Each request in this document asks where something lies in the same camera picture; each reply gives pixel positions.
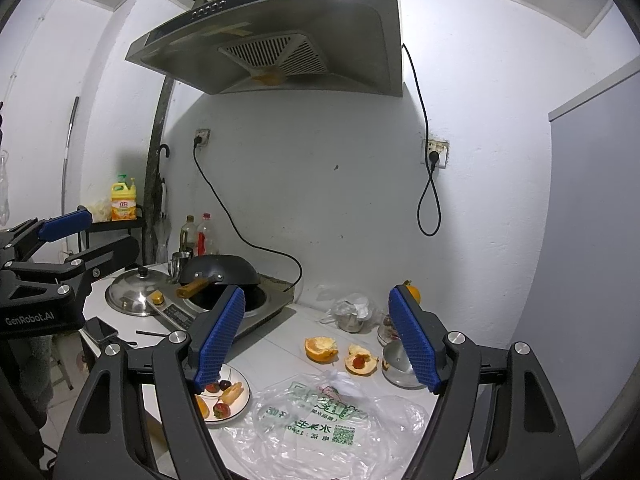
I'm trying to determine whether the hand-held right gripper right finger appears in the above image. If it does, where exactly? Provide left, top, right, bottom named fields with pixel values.
left=388, top=284, right=583, bottom=480

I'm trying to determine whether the white plastic bag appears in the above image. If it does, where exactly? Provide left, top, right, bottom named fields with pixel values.
left=86, top=199, right=113, bottom=222

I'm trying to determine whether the small clear plastic bag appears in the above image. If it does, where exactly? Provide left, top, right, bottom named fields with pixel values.
left=320, top=292, right=376, bottom=333

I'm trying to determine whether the white round plate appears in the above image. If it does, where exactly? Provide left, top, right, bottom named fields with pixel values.
left=192, top=362, right=253, bottom=428

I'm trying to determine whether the black wok with wooden handle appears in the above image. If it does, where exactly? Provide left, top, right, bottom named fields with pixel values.
left=176, top=255, right=262, bottom=300

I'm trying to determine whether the glass jar with dark fruit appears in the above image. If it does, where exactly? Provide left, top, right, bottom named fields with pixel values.
left=377, top=314, right=401, bottom=347

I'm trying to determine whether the small steel pot with lid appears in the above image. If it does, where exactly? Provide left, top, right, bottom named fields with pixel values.
left=381, top=342, right=428, bottom=390

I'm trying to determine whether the black range hood cable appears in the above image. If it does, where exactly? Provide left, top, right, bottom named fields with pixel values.
left=401, top=42, right=442, bottom=237

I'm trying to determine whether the orange peel cup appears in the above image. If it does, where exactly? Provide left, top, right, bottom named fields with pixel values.
left=345, top=344, right=379, bottom=377

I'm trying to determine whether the steel pan lid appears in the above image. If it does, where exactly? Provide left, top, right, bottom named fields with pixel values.
left=105, top=267, right=168, bottom=317

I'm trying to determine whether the red cap bottle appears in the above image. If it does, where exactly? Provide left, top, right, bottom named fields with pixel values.
left=197, top=213, right=219, bottom=257

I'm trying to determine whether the folded umbrella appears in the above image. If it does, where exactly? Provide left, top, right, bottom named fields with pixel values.
left=152, top=145, right=173, bottom=261

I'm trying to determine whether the dark vertical pipe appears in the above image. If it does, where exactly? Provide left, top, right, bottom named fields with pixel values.
left=143, top=77, right=173, bottom=266

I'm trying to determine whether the steel induction cooker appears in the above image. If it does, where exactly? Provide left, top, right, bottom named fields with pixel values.
left=150, top=272, right=295, bottom=341

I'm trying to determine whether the black shelf rack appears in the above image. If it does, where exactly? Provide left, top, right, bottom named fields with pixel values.
left=75, top=205, right=148, bottom=266

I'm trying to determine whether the white cabinet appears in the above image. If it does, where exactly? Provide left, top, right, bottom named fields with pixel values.
left=547, top=55, right=640, bottom=456

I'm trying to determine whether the black cooker power cable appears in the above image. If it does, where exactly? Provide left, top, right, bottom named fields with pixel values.
left=192, top=135, right=304, bottom=293

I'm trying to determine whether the steel pitcher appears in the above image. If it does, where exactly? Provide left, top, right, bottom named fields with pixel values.
left=167, top=251, right=192, bottom=281

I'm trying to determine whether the printed clear plastic bag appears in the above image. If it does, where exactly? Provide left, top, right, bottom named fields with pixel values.
left=220, top=371, right=430, bottom=480

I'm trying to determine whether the steel cup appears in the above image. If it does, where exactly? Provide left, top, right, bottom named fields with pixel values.
left=335, top=310, right=366, bottom=333

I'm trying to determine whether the steel range hood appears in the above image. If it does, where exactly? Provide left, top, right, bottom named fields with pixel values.
left=125, top=0, right=405, bottom=98

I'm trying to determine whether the cooking oil bottle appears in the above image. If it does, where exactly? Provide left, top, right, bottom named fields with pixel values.
left=180, top=216, right=197, bottom=256

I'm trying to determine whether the smartphone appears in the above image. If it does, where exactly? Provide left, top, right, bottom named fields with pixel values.
left=82, top=317, right=120, bottom=345

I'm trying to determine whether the metal pole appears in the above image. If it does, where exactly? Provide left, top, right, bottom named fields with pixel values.
left=60, top=96, right=81, bottom=256

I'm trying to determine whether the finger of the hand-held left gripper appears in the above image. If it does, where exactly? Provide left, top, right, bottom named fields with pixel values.
left=0, top=208, right=94, bottom=266
left=0, top=235, right=141, bottom=337

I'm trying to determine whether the yellow detergent bottle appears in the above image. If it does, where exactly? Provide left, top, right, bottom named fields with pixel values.
left=111, top=174, right=138, bottom=222

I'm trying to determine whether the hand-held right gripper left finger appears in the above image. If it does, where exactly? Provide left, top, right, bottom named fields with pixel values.
left=57, top=284, right=247, bottom=480

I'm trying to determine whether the wall socket with hood plug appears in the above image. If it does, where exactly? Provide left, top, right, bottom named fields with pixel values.
left=422, top=137, right=449, bottom=169

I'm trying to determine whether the half orange with peel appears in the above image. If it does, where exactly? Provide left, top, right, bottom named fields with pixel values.
left=304, top=336, right=339, bottom=363

